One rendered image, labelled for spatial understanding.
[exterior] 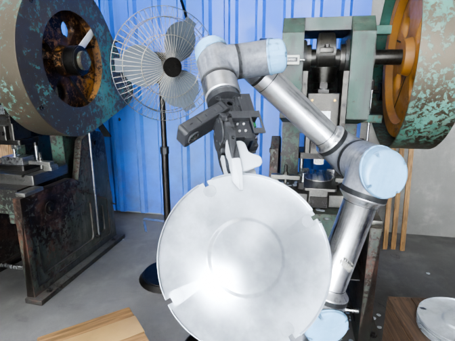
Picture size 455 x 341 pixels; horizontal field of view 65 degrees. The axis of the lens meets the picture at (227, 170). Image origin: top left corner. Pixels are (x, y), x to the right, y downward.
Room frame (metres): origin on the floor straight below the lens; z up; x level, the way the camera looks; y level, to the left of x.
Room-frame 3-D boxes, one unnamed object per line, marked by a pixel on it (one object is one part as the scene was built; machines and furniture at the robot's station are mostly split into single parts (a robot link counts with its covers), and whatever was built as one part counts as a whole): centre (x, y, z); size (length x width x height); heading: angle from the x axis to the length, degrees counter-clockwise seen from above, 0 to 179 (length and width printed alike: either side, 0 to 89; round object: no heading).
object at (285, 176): (1.79, -0.29, 0.76); 0.17 x 0.06 x 0.10; 78
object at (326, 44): (1.75, -0.46, 1.27); 0.21 x 0.12 x 0.34; 168
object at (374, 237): (1.83, -0.75, 0.45); 0.92 x 0.12 x 0.90; 168
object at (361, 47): (1.89, -0.49, 0.83); 0.79 x 0.43 x 1.34; 168
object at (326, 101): (1.71, -0.45, 1.04); 0.17 x 0.15 x 0.30; 168
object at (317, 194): (1.58, -0.42, 0.72); 0.25 x 0.14 x 0.14; 168
